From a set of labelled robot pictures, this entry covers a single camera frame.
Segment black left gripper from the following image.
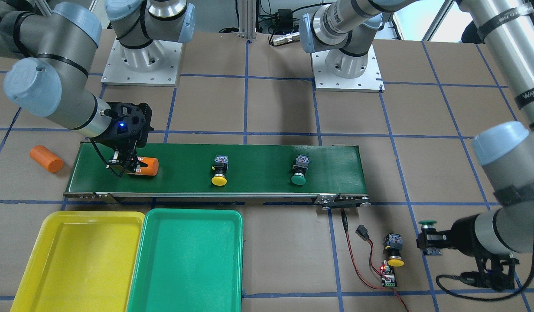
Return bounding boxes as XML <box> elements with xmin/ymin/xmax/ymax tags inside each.
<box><xmin>417</xmin><ymin>216</ymin><xmax>484</xmax><ymax>256</ymax></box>

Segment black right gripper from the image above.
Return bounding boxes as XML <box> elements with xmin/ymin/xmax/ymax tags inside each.
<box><xmin>92</xmin><ymin>101</ymin><xmax>153</xmax><ymax>173</ymax></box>

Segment green push button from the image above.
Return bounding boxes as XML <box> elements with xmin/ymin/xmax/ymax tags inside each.
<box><xmin>290</xmin><ymin>155</ymin><xmax>310</xmax><ymax>186</ymax></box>
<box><xmin>419</xmin><ymin>221</ymin><xmax>439</xmax><ymax>245</ymax></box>

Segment orange cylinder with 4680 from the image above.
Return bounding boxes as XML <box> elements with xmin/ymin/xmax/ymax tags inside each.
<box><xmin>128</xmin><ymin>156</ymin><xmax>160</xmax><ymax>176</ymax></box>

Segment yellow push button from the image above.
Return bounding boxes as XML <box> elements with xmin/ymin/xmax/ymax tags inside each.
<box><xmin>384</xmin><ymin>233</ymin><xmax>404</xmax><ymax>267</ymax></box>
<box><xmin>211</xmin><ymin>155</ymin><xmax>229</xmax><ymax>186</ymax></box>

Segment plain orange cylinder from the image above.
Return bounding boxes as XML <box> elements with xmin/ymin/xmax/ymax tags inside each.
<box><xmin>29</xmin><ymin>145</ymin><xmax>64</xmax><ymax>173</ymax></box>

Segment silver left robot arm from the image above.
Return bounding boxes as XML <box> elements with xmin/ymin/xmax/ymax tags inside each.
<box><xmin>105</xmin><ymin>33</ymin><xmax>534</xmax><ymax>252</ymax></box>

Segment small controller circuit board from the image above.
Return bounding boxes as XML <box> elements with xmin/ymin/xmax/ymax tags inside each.
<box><xmin>380</xmin><ymin>264</ymin><xmax>398</xmax><ymax>288</ymax></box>

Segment yellow plastic tray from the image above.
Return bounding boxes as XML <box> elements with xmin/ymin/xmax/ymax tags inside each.
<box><xmin>11</xmin><ymin>211</ymin><xmax>144</xmax><ymax>312</ymax></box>

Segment green plastic tray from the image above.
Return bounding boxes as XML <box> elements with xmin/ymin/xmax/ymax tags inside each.
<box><xmin>127</xmin><ymin>208</ymin><xmax>244</xmax><ymax>312</ymax></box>

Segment green conveyor belt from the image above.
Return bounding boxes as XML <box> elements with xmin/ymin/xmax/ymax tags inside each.
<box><xmin>64</xmin><ymin>142</ymin><xmax>371</xmax><ymax>209</ymax></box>

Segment black cable connector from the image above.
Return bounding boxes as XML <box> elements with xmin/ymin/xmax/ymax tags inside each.
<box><xmin>355</xmin><ymin>225</ymin><xmax>370</xmax><ymax>241</ymax></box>

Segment red black power cable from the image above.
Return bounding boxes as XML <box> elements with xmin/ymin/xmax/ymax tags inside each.
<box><xmin>340</xmin><ymin>208</ymin><xmax>410</xmax><ymax>312</ymax></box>

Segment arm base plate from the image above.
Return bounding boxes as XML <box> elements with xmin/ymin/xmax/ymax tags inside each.
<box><xmin>311</xmin><ymin>45</ymin><xmax>385</xmax><ymax>92</ymax></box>
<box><xmin>101</xmin><ymin>40</ymin><xmax>184</xmax><ymax>87</ymax></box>

